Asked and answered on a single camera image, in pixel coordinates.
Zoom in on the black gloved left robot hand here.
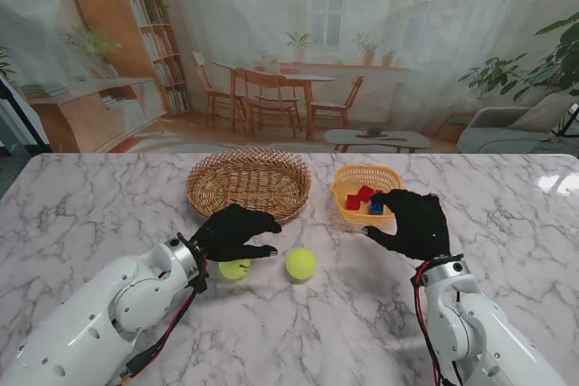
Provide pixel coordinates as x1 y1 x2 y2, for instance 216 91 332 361
189 203 283 264

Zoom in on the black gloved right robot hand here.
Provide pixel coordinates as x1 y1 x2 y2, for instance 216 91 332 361
364 189 451 263

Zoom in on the yellow tennis ball black logo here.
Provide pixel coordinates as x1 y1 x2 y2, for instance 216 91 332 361
218 258 252 281

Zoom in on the woven wicker oval basket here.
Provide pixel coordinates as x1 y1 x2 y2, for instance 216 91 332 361
186 147 312 223

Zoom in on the plain yellow tennis ball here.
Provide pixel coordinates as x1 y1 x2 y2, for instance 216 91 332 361
284 247 318 283

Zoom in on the yellow plastic mesh basket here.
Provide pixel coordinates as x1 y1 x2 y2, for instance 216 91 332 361
328 164 411 227

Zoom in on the black tripod stand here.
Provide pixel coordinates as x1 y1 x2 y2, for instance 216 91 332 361
549 103 579 147

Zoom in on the printed room scene backdrop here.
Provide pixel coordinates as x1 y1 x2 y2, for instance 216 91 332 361
0 0 579 155

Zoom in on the red black left arm cable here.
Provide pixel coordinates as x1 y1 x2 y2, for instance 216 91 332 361
112 252 210 386

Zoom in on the red black arm cable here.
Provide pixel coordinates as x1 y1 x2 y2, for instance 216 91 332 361
112 252 210 386
410 261 462 386

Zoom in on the red black right arm cable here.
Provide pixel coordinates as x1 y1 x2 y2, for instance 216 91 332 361
410 261 462 386

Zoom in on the black metal frame post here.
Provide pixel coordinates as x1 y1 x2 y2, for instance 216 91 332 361
0 76 49 152

